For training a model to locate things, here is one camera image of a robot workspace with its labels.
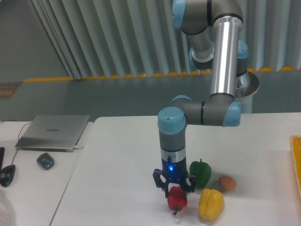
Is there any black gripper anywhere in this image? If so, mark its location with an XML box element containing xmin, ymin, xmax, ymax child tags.
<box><xmin>152</xmin><ymin>158</ymin><xmax>197</xmax><ymax>197</ymax></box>

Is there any red bell pepper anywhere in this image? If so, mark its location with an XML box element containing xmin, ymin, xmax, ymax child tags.
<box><xmin>167</xmin><ymin>186</ymin><xmax>188</xmax><ymax>215</ymax></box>

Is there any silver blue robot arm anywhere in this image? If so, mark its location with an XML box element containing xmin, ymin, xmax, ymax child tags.
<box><xmin>153</xmin><ymin>0</ymin><xmax>243</xmax><ymax>194</ymax></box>

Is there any yellow basket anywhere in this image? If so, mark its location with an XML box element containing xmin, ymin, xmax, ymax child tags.
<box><xmin>290</xmin><ymin>135</ymin><xmax>301</xmax><ymax>192</ymax></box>

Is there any green bell pepper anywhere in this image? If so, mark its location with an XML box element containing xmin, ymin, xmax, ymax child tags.
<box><xmin>189</xmin><ymin>160</ymin><xmax>212</xmax><ymax>189</ymax></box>

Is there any yellow bell pepper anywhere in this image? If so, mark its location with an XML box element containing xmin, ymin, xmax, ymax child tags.
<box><xmin>198</xmin><ymin>188</ymin><xmax>224</xmax><ymax>221</ymax></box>

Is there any brown egg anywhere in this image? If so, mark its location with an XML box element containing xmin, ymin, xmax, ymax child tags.
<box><xmin>219</xmin><ymin>175</ymin><xmax>237</xmax><ymax>191</ymax></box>

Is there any silver laptop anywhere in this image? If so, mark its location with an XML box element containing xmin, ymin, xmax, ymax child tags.
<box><xmin>16</xmin><ymin>115</ymin><xmax>89</xmax><ymax>152</ymax></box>

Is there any dark earbuds case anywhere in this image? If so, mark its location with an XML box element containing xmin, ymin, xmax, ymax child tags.
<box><xmin>37</xmin><ymin>153</ymin><xmax>55</xmax><ymax>170</ymax></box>

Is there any black computer mouse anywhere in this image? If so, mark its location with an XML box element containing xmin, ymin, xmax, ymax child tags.
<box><xmin>0</xmin><ymin>164</ymin><xmax>16</xmax><ymax>187</ymax></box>

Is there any black keyboard edge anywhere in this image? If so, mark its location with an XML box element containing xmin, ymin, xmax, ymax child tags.
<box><xmin>0</xmin><ymin>147</ymin><xmax>5</xmax><ymax>170</ymax></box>

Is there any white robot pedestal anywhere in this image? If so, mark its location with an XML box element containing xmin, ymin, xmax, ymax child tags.
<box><xmin>235</xmin><ymin>71</ymin><xmax>259</xmax><ymax>114</ymax></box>

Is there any black mouse cable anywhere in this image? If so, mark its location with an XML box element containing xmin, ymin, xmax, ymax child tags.
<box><xmin>0</xmin><ymin>120</ymin><xmax>32</xmax><ymax>167</ymax></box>

